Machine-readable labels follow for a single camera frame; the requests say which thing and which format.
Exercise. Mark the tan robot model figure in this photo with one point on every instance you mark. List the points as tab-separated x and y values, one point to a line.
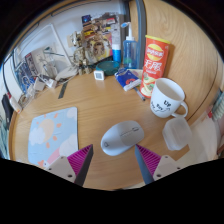
80	53

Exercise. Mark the blue spray bottle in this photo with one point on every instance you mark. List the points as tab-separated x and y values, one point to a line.
130	51

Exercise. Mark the white power strip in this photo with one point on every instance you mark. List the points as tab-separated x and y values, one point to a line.
48	81

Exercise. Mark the teal round dish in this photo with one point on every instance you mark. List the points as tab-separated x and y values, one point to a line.
108	67

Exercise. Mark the red chip can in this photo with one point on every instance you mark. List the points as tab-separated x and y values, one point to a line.
154	63

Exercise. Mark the dark pen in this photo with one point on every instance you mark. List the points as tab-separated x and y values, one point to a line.
139	94

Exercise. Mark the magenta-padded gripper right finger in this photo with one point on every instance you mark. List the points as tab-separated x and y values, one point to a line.
151	160

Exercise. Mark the light blue sun-print mouse pad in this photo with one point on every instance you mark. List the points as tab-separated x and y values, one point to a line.
53	133

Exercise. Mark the blue robot-print box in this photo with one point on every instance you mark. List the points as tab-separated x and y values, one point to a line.
25	71

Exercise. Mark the white mug with drawn face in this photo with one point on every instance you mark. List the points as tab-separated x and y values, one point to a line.
165	96

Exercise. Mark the translucent white plastic container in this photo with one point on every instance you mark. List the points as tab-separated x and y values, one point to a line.
176	133

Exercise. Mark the pale yellow packet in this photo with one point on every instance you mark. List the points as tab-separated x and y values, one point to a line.
138	73

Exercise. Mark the blue tissue packet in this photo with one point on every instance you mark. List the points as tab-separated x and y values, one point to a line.
127	80

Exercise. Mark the white grey computer mouse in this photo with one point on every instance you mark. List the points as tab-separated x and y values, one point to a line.
120	138

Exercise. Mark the small white cube clock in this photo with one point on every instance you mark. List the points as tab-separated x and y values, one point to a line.
99	75

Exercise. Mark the colourful printed poster box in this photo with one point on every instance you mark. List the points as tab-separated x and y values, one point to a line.
103	33

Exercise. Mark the white desk lamp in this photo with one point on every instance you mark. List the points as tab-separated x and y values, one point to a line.
66	73

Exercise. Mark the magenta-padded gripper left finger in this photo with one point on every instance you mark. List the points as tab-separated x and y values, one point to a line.
78	161

